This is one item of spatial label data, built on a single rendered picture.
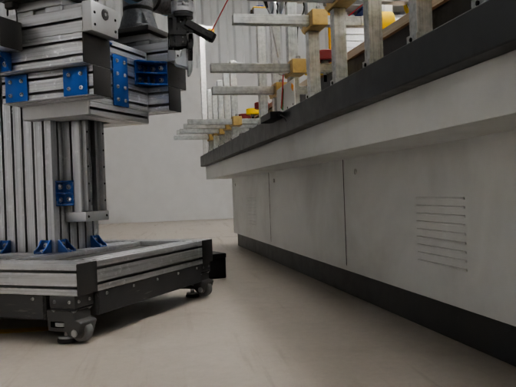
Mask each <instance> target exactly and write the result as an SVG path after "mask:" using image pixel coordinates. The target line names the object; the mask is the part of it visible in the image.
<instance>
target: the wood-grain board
mask: <svg viewBox="0 0 516 387"><path fill-rule="evenodd" d="M447 1H449V0H432V11H433V10H434V9H436V8H437V7H439V6H441V5H443V4H444V3H446V2H447ZM408 25H409V13H407V14H405V15H403V16H402V17H401V18H399V19H398V20H396V21H394V22H393V23H392V24H390V25H389V26H387V27H385V28H384V29H383V30H382V37H383V41H384V40H385V39H387V38H388V37H390V36H391V35H394V34H395V33H396V32H398V31H400V30H402V29H403V28H404V27H406V26H408ZM363 52H365V45H364V42H363V43H361V44H360V45H358V46H356V47H355V48H354V49H352V50H351V51H348V52H347V62H349V61H351V60H352V59H353V58H355V57H357V56H359V55H360V54H362V53H363ZM299 86H307V79H306V80H305V81H303V82H301V83H300V84H299ZM271 108H273V104H272V102H270V103H269V109H268V110H270V109H271Z"/></svg>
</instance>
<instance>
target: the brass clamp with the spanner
mask: <svg viewBox="0 0 516 387"><path fill-rule="evenodd" d="M287 64H289V65H290V73H288V74H285V75H284V77H285V79H287V78H288V77H299V78H300V77H301V76H303V75H304V74H305V73H306V59H305V58H293V59H292V60H290V61H289V62H288V63H287Z"/></svg>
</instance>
